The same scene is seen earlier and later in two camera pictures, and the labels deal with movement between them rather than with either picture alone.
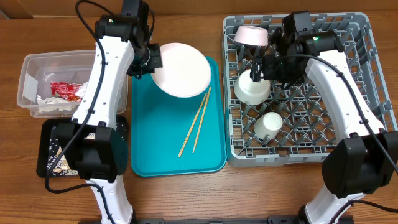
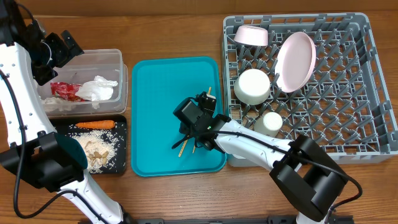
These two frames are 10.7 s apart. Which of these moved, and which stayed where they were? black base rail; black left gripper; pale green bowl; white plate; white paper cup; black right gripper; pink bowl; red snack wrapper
Moved: black left gripper; black right gripper; white plate
Stayed: pink bowl; pale green bowl; red snack wrapper; white paper cup; black base rail
